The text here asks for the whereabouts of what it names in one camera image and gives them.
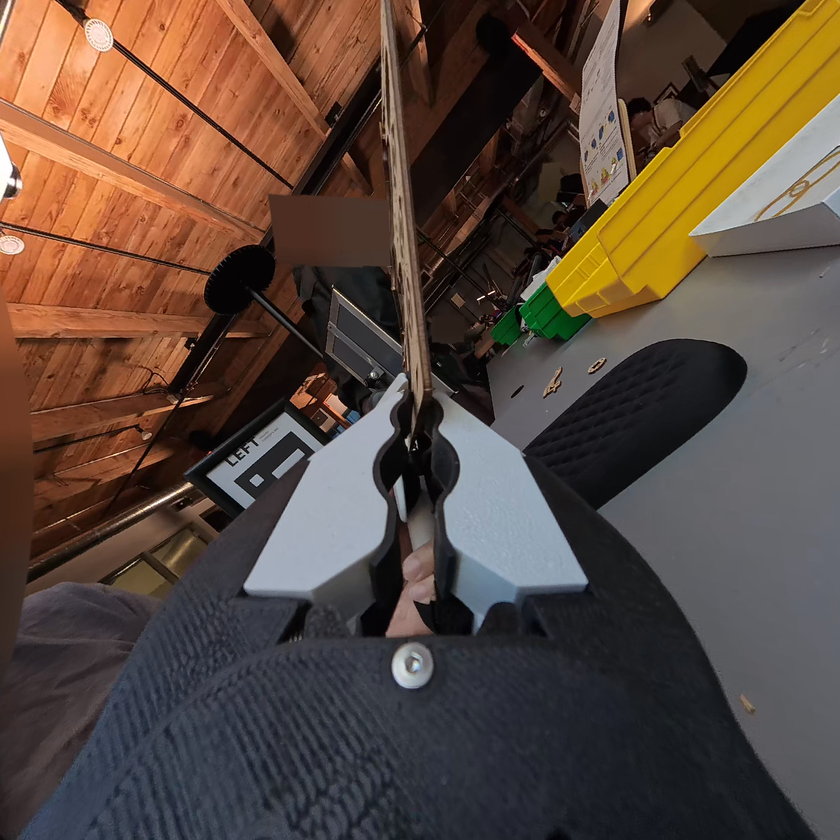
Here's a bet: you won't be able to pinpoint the instruction poster board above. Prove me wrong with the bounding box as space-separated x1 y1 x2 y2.
577 0 636 210

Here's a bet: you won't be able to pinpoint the black round disc on pole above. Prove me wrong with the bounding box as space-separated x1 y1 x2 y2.
203 244 326 358

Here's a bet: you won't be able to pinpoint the person's left hand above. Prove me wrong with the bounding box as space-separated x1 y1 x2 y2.
386 539 439 637

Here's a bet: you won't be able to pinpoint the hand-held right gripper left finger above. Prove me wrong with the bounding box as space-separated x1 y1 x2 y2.
243 394 414 636

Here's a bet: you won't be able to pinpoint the green plastic bin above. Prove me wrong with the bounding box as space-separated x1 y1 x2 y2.
491 281 593 347

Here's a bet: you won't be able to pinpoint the grey metal framed panel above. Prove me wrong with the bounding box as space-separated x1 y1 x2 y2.
324 287 404 389

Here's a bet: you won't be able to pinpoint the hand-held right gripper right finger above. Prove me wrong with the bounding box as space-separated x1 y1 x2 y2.
430 395 589 626

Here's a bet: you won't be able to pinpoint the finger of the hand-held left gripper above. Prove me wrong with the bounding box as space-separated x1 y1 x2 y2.
371 371 414 413

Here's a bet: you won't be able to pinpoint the white cardboard box tray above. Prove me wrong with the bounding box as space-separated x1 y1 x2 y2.
689 94 840 259

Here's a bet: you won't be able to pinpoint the silver air duct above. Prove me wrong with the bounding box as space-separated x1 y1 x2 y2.
26 481 201 583

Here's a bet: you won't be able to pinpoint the laser-cut plywood parts sheet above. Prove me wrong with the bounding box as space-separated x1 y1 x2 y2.
379 0 435 460

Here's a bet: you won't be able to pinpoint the yellow plastic bin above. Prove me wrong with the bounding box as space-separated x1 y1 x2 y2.
545 0 840 320

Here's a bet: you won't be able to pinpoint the tan rubber bands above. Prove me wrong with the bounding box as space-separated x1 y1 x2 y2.
753 150 840 222

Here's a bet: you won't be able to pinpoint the black framed marker sign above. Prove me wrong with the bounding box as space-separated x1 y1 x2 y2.
185 399 329 517

